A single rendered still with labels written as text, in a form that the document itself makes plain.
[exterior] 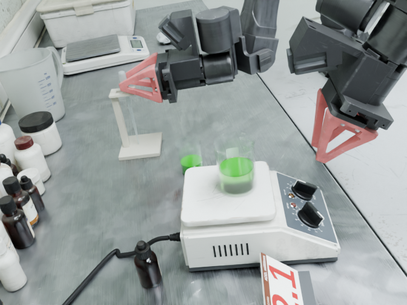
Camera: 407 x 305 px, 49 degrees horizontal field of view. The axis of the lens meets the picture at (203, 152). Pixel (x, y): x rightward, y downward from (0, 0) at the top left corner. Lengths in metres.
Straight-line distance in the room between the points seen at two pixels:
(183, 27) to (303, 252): 0.41
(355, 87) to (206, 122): 0.46
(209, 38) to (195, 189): 0.28
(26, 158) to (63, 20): 0.82
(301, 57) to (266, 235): 0.22
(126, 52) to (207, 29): 0.61
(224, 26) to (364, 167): 0.33
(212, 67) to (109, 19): 0.83
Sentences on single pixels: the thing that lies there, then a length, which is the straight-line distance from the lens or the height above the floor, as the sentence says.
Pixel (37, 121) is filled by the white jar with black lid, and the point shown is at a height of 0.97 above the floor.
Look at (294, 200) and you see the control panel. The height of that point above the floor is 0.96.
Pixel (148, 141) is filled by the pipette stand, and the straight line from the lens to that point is 0.89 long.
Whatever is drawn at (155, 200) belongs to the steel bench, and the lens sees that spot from 0.74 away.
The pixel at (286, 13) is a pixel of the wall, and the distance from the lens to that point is 2.07.
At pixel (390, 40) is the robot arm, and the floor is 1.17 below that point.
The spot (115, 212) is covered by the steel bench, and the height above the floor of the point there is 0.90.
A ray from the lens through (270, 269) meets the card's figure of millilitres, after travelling 0.56.
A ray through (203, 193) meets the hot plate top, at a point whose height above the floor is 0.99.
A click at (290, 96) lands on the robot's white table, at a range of 1.02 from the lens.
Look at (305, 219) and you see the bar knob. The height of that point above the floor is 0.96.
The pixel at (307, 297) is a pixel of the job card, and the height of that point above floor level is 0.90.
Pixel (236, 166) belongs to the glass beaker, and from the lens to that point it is 0.55.
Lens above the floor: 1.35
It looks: 32 degrees down
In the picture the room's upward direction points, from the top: 9 degrees counter-clockwise
